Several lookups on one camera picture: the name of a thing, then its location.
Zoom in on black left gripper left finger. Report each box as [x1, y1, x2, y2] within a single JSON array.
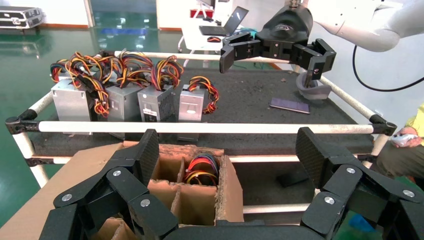
[[39, 128, 180, 240]]

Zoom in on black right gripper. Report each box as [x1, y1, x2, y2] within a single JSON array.
[[219, 4, 337, 89]]

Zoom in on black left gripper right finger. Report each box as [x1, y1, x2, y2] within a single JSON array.
[[294, 126, 424, 240]]

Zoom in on white remote controller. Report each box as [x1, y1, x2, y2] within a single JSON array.
[[390, 133, 419, 148]]

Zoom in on yellow sleeved forearm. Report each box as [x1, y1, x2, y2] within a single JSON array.
[[404, 102, 424, 138]]

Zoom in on red box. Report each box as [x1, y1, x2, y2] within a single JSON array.
[[189, 8, 215, 19]]

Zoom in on brown cardboard divider box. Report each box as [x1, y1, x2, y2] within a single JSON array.
[[0, 140, 245, 240]]

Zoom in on person's hand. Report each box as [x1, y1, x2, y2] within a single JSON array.
[[394, 127, 424, 149]]

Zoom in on dark flat phone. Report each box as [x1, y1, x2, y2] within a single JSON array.
[[268, 96, 311, 115]]

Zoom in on grey tape roll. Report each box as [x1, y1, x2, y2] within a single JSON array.
[[295, 71, 333, 102]]

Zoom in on olive trouser leg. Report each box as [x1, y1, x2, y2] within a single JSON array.
[[375, 142, 424, 181]]

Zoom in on black laptop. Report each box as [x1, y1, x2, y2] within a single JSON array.
[[198, 5, 250, 37]]

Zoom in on white background table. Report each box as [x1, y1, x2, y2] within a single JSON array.
[[178, 16, 253, 69]]

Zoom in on blue floor mat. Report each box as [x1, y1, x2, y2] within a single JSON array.
[[99, 27, 148, 36]]

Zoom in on black aluminium flight case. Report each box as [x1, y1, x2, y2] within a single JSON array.
[[0, 5, 46, 30]]

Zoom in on white pipe frame cart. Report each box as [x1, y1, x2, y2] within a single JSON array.
[[4, 50, 398, 215]]

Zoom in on silver power supply coloured cables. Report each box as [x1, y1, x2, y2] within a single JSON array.
[[49, 51, 110, 136], [177, 76, 220, 143], [137, 54, 185, 124], [99, 49, 153, 140]]

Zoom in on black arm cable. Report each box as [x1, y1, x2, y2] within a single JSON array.
[[352, 44, 424, 93]]

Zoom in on power supply red blue cables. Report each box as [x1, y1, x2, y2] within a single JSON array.
[[183, 152, 221, 187]]

